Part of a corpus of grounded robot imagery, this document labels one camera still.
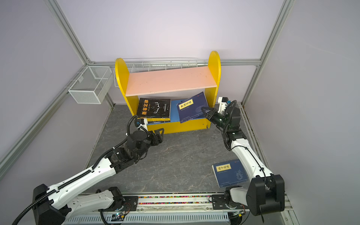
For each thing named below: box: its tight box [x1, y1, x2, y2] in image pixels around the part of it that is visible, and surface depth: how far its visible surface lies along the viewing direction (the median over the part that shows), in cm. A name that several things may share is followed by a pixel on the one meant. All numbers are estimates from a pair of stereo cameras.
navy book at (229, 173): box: [211, 158, 249, 188], surface depth 84 cm
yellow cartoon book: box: [146, 117, 171, 122], surface depth 89 cm
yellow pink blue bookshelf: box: [114, 50, 222, 134], surface depth 76 cm
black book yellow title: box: [136, 97, 171, 119], surface depth 91 cm
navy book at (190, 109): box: [176, 91, 210, 124], surface depth 80 cm
